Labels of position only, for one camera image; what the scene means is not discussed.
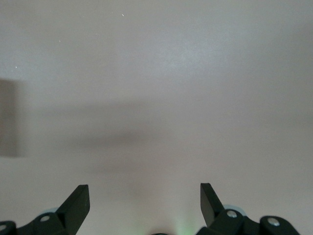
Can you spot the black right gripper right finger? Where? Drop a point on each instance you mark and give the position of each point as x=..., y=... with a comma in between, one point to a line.
x=220, y=220

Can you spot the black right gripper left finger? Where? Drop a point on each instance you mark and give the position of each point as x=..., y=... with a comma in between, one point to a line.
x=68, y=215

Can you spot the brown table mat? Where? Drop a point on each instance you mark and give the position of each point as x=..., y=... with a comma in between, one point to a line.
x=156, y=73

